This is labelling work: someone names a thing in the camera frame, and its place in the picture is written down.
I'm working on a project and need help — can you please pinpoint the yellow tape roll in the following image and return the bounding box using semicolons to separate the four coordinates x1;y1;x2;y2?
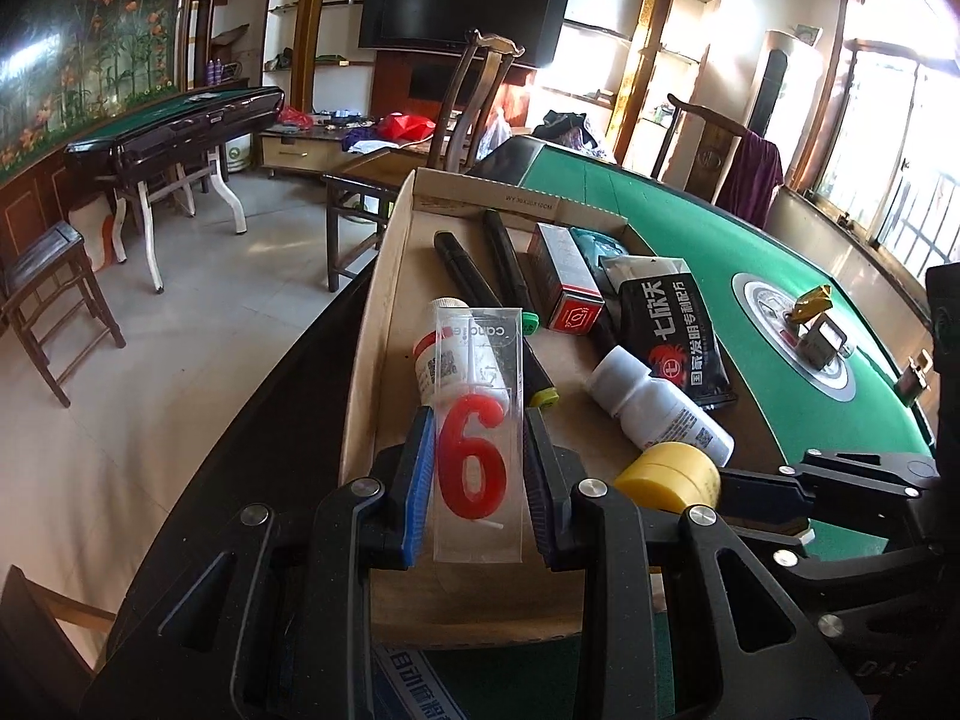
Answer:
613;442;721;514

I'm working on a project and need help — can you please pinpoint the grey brown small box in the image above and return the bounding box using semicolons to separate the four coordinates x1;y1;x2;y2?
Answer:
797;312;848;371

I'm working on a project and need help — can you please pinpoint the gold foil packet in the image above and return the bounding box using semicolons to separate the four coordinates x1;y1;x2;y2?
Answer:
786;284;833;325

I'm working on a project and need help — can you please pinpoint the black red sachet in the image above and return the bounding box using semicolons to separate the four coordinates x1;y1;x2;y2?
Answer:
599;255;737;411

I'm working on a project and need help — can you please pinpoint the red six candle pack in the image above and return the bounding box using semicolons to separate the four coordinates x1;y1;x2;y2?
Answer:
433;307;524;566

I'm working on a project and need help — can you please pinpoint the silver red carton box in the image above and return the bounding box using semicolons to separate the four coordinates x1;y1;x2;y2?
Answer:
527;223;604;335

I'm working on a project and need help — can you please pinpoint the white pill bottle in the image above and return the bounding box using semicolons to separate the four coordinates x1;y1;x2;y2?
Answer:
412;298;508;406

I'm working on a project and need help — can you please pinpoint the black marker green cap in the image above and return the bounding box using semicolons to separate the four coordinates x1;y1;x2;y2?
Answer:
482;208;540;337

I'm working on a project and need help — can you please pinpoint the small green bottle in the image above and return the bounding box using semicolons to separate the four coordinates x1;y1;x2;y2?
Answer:
893;349;932;406

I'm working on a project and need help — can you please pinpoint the round table centre panel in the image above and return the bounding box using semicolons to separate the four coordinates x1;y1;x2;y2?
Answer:
732;273;856;403

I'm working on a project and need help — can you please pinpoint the cardboard tray box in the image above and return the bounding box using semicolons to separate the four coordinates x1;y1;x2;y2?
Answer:
337;166;790;650

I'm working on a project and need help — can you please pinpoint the teal wipes packet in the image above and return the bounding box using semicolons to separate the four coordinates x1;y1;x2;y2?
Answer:
569;227;628;270

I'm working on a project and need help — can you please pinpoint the purple cloth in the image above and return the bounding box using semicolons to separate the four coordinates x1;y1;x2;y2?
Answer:
716;130;782;229

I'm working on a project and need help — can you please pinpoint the wooden chair with cloth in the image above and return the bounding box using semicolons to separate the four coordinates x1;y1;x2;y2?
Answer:
651;93;750;203

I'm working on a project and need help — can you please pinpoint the dark wooden stool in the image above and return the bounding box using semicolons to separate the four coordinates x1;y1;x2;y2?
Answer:
2;221;127;408

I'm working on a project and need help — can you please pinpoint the dark clothes pile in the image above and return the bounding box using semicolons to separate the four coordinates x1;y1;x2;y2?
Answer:
532;109;602;153

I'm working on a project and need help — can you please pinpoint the wooden chair left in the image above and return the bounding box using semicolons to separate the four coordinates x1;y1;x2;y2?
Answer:
320;29;526;293

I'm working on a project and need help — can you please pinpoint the low wooden tv cabinet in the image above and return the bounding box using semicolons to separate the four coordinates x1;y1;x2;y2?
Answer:
257;124;389;176

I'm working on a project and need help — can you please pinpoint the red bag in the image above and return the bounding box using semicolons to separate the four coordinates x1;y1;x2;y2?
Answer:
376;112;436;143

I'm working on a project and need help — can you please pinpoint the black television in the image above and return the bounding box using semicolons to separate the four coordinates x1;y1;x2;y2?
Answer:
358;0;568;68

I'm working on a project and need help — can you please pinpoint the flower wall painting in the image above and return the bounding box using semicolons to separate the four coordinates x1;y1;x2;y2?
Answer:
2;0;179;179

